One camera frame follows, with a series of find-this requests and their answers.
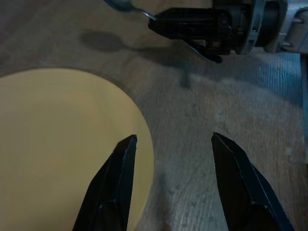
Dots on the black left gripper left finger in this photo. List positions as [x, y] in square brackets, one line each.
[111, 192]

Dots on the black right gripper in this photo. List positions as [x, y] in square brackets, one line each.
[228, 29]

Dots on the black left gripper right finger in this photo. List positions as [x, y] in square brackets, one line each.
[243, 192]

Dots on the silver metal spoon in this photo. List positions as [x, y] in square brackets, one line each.
[122, 4]

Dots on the yellow round plate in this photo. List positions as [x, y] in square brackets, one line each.
[62, 144]

